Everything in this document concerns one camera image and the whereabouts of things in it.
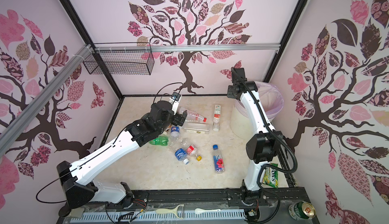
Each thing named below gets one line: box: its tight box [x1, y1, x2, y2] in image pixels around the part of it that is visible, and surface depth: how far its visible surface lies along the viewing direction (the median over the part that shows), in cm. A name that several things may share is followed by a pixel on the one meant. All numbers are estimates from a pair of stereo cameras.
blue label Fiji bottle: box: [212, 144, 226, 174], surface depth 83 cm
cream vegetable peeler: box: [156, 204, 185, 219], surface depth 72 cm
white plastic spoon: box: [194, 207, 222, 215], surface depth 72 cm
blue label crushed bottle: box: [174, 147, 190, 166], surface depth 85 cm
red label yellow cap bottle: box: [185, 144, 203, 162], surface depth 87 cm
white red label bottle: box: [212, 104, 222, 132], surface depth 103 cm
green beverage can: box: [288, 201, 317, 221], surface depth 64 cm
